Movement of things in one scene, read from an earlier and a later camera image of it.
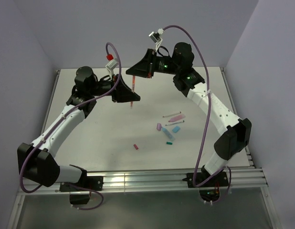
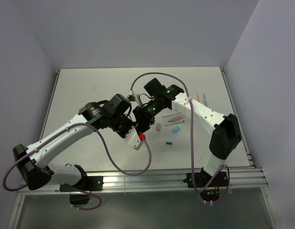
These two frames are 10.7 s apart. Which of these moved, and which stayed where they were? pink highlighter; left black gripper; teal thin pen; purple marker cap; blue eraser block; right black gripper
Moved: left black gripper; right black gripper
Stayed: teal thin pen; pink highlighter; blue eraser block; purple marker cap
